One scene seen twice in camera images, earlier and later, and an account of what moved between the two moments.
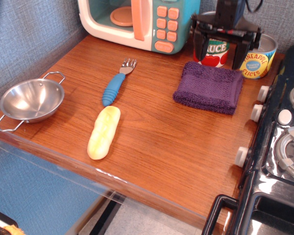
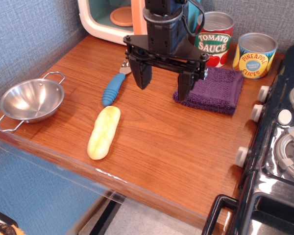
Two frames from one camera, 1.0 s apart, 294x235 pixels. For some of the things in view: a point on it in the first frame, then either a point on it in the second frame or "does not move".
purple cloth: x=213 y=88 does not move
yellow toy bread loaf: x=104 y=129 does not move
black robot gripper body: x=228 y=19 -> x=167 y=43
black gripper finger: x=241 y=50 -> x=186 y=80
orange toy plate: x=122 y=16 does not move
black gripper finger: x=202 y=40 -> x=141 y=72
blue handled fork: x=113 y=86 does not move
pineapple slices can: x=257 y=63 does not move
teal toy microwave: x=159 y=26 does not move
